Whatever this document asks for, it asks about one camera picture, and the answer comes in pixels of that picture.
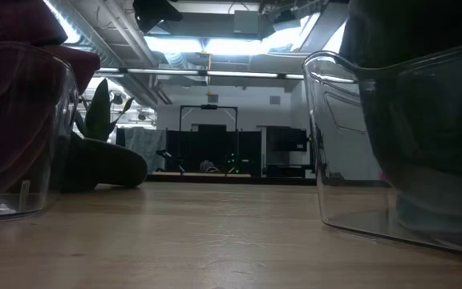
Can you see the maroon knit hat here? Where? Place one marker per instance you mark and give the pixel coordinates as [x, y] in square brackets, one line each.
[18, 120]
[14, 20]

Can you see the bright ceiling light panel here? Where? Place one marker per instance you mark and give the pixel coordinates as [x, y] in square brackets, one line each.
[215, 45]

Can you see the long tube light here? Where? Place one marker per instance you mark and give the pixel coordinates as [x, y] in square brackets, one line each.
[215, 74]

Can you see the black background rig stand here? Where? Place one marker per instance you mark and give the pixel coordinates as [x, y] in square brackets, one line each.
[209, 107]

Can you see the grey cloth cover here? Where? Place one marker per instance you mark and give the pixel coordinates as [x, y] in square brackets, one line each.
[144, 148]

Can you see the clear plastic bin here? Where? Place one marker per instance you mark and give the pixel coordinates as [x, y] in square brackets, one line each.
[335, 160]
[64, 120]

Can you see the black partition panel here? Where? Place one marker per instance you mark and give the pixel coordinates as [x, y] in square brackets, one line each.
[191, 152]

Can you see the black screen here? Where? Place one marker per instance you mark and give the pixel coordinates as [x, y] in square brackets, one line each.
[285, 138]

